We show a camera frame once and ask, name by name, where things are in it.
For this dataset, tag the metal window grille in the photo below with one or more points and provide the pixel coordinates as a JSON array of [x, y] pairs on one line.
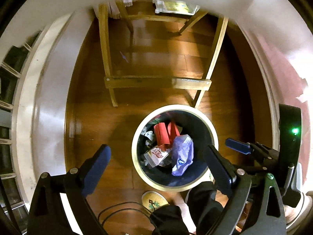
[[12, 204]]

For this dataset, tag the left yellow slipper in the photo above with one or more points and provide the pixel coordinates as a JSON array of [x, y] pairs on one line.
[[153, 200]]

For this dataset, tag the cartoon monster tablecloth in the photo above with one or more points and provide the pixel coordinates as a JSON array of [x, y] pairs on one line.
[[277, 21]]

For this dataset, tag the dark blue trash bin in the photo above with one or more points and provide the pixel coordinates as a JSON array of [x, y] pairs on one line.
[[190, 121]]

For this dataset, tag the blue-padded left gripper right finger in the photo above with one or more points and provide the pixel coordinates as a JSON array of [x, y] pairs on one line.
[[229, 180]]

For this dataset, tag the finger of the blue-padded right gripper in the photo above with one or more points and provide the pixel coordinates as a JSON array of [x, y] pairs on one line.
[[238, 146]]

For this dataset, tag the red cardboard box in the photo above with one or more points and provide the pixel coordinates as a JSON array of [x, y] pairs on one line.
[[165, 134]]

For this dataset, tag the person right hand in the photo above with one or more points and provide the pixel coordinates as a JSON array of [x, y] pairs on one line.
[[295, 217]]

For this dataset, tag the purple plastic bag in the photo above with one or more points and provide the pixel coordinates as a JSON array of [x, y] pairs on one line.
[[182, 154]]

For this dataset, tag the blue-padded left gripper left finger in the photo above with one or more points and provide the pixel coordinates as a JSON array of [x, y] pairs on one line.
[[84, 180]]

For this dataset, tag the red white carton box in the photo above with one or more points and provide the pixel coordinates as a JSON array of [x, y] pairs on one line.
[[156, 155]]

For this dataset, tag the wooden folding table frame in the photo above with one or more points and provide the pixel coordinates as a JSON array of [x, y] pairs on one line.
[[142, 49]]

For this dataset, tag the pink bed cover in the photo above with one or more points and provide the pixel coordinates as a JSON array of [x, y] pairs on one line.
[[284, 85]]

